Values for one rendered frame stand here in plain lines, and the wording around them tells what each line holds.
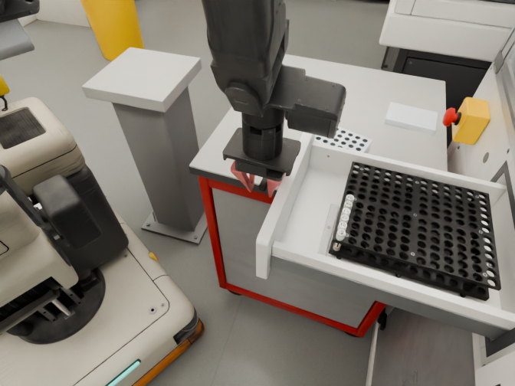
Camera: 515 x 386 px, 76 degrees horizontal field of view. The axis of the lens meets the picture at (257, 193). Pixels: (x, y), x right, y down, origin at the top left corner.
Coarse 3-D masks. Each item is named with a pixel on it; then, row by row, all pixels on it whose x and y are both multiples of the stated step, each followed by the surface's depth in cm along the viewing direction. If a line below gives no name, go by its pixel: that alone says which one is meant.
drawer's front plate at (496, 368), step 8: (512, 352) 37; (496, 360) 40; (504, 360) 38; (512, 360) 37; (480, 368) 42; (488, 368) 41; (496, 368) 39; (504, 368) 38; (512, 368) 36; (480, 376) 42; (488, 376) 40; (496, 376) 39; (504, 376) 37; (512, 376) 36; (480, 384) 41; (488, 384) 40; (496, 384) 38; (504, 384) 37; (512, 384) 36
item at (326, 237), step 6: (336, 204) 59; (330, 210) 58; (336, 210) 58; (330, 216) 57; (330, 222) 56; (324, 228) 55; (330, 228) 55; (324, 234) 54; (330, 234) 54; (324, 240) 54; (324, 246) 53; (318, 252) 52; (324, 252) 52
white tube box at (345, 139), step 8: (320, 136) 79; (336, 136) 79; (344, 136) 79; (352, 136) 79; (360, 136) 79; (328, 144) 77; (336, 144) 77; (344, 144) 78; (352, 144) 77; (360, 144) 78; (368, 144) 77
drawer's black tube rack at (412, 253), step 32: (384, 192) 54; (416, 192) 54; (448, 192) 54; (480, 192) 54; (352, 224) 50; (384, 224) 49; (416, 224) 49; (448, 224) 49; (480, 224) 49; (352, 256) 49; (384, 256) 46; (416, 256) 46; (448, 256) 46; (480, 256) 46; (448, 288) 46; (480, 288) 46
